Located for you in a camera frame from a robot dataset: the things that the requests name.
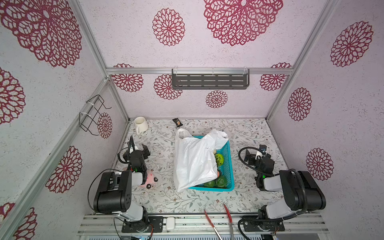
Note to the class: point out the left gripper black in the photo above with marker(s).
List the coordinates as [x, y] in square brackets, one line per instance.
[132, 152]

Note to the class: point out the dark green avocado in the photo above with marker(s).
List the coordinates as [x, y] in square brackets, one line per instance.
[221, 182]

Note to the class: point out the green custard apple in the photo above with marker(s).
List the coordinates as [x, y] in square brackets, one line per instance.
[210, 184]

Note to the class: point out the white plastic bag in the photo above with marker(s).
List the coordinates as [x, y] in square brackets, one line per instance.
[194, 160]

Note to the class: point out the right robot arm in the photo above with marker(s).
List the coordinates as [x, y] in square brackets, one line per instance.
[301, 194]

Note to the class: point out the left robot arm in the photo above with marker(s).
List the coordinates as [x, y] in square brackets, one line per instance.
[114, 193]

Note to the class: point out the pink plush pig toy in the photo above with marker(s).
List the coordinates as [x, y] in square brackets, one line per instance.
[151, 181]

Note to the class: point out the white ceramic mug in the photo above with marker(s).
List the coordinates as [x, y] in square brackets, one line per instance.
[141, 125]

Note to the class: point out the teal plastic basket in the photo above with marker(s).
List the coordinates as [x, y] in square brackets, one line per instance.
[226, 170]

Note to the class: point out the green kiwi slice fruit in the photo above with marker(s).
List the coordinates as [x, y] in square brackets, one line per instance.
[219, 159]

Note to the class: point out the black snack packet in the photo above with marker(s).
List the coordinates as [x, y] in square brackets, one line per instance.
[177, 122]

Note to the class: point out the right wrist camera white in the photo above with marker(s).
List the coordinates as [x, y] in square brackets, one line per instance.
[261, 152]

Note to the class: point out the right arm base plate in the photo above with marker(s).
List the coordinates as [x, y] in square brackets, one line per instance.
[254, 224]

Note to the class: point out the black wire wall rack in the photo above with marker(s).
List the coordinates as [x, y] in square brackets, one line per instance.
[90, 117]

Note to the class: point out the red handled tongs right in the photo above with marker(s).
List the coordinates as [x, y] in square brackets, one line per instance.
[230, 222]

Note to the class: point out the red handled tongs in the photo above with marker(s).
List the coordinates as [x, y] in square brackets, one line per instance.
[212, 225]
[230, 222]

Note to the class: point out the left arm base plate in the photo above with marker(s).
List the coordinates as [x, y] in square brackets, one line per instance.
[148, 225]

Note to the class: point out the white small box on rail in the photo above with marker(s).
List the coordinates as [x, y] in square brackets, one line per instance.
[170, 224]

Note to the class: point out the red handled tongs left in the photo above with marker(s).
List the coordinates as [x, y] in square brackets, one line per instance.
[212, 225]

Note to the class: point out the grey wall shelf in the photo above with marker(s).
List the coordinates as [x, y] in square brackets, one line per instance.
[210, 79]

